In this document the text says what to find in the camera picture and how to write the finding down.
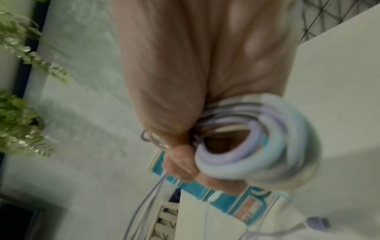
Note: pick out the person's left hand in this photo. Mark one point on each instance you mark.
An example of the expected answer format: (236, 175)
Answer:
(178, 70)

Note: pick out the white table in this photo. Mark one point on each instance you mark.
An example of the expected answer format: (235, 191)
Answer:
(341, 93)

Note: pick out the blue plastic drawer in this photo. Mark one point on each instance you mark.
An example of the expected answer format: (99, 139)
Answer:
(190, 189)
(225, 201)
(158, 164)

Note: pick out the black wall planter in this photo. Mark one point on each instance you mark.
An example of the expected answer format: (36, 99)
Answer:
(41, 14)

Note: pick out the cream drawer cabinet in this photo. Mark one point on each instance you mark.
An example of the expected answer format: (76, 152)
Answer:
(150, 164)

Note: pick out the green hanging plant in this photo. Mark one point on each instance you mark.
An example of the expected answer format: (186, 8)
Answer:
(17, 117)

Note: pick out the cream wooden chair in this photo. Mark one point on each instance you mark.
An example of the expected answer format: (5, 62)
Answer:
(157, 225)

